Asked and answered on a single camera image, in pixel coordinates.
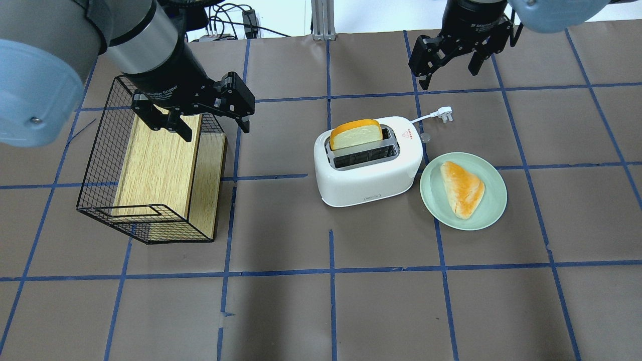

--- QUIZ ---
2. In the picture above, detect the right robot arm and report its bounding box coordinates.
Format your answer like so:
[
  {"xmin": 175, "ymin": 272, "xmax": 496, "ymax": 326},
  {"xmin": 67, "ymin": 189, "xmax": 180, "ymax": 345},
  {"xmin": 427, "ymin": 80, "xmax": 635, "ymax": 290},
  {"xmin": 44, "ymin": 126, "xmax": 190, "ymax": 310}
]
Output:
[{"xmin": 408, "ymin": 1, "xmax": 610, "ymax": 91}]

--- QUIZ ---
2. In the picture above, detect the bread slice in toaster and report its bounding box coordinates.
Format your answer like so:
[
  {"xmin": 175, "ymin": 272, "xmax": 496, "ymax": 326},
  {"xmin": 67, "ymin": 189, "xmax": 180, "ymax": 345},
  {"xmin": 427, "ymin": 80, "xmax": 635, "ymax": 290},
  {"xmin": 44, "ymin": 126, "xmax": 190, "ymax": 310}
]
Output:
[{"xmin": 329, "ymin": 119, "xmax": 383, "ymax": 151}]

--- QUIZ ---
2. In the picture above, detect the triangular bread on plate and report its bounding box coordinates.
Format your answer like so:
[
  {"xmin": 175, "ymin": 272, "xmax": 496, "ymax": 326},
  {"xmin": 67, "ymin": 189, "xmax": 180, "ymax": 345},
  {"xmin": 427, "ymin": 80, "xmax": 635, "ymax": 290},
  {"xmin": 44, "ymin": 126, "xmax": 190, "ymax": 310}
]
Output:
[{"xmin": 440, "ymin": 161, "xmax": 486, "ymax": 220}]

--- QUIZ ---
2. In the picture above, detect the aluminium frame post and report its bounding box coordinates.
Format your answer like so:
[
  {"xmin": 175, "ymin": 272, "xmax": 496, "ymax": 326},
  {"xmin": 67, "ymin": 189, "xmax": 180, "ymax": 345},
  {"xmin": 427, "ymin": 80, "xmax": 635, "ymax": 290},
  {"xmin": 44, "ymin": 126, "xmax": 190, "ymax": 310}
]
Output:
[{"xmin": 311, "ymin": 0, "xmax": 337, "ymax": 41}]

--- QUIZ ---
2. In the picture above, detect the wooden box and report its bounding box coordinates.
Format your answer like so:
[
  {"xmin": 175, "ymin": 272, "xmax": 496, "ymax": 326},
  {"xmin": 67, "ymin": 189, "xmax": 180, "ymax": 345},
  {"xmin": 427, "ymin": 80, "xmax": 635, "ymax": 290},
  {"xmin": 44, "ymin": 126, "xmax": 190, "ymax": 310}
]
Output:
[{"xmin": 109, "ymin": 114, "xmax": 227, "ymax": 244}]

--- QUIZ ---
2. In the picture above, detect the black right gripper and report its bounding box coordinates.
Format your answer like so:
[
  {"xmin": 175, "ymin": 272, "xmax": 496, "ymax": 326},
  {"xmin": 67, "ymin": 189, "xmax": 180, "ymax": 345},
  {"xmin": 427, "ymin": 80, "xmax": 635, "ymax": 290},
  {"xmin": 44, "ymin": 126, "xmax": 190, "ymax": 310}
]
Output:
[{"xmin": 408, "ymin": 1, "xmax": 517, "ymax": 91}]

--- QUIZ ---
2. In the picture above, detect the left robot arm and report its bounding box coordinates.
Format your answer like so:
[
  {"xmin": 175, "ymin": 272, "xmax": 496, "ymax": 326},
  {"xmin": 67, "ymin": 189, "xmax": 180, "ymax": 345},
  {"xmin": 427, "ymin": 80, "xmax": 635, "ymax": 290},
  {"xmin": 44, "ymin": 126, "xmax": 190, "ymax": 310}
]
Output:
[{"xmin": 1, "ymin": 1, "xmax": 255, "ymax": 147}]

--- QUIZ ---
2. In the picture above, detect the white toaster power cord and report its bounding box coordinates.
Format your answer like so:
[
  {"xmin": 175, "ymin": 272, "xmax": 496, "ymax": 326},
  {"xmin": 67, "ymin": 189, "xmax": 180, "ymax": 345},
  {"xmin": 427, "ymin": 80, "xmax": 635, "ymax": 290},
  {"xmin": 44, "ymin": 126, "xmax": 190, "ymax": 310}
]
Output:
[{"xmin": 407, "ymin": 106, "xmax": 454, "ymax": 124}]

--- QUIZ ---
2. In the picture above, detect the black wire basket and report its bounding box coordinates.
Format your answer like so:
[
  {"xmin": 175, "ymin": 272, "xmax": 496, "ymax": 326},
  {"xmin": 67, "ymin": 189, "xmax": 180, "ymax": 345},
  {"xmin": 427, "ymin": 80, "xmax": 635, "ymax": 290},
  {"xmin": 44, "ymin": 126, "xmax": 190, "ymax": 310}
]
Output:
[{"xmin": 76, "ymin": 76, "xmax": 227, "ymax": 245}]

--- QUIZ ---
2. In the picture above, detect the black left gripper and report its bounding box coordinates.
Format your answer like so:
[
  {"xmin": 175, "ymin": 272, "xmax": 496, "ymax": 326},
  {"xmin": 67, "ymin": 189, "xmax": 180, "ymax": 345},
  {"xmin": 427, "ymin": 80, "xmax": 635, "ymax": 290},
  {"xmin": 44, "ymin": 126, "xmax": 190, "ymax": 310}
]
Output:
[{"xmin": 122, "ymin": 43, "xmax": 255, "ymax": 142}]

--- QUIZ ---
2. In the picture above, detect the light green plate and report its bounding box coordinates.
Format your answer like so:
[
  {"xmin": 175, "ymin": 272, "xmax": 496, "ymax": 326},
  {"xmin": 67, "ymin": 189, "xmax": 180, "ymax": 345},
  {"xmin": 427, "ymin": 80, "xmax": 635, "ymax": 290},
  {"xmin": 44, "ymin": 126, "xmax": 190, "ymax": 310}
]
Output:
[{"xmin": 419, "ymin": 152, "xmax": 508, "ymax": 231}]

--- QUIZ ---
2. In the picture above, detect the white toaster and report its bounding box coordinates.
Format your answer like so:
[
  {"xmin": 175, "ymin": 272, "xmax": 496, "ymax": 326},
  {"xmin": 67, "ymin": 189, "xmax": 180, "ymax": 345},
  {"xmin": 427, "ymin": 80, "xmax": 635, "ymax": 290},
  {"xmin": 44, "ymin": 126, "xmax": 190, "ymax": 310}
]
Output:
[{"xmin": 313, "ymin": 116, "xmax": 423, "ymax": 207}]

